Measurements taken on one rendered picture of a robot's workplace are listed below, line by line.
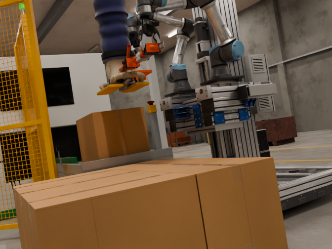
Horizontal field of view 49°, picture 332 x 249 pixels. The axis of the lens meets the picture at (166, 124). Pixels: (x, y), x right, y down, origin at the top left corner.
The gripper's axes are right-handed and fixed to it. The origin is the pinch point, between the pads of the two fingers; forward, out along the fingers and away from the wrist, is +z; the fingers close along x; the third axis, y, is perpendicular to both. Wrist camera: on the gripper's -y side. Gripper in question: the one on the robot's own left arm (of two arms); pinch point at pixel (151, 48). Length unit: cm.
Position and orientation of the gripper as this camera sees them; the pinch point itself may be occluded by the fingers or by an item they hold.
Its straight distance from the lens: 210.7
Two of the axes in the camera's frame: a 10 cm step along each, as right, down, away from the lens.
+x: -9.1, 1.3, -4.0
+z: 1.5, 9.9, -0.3
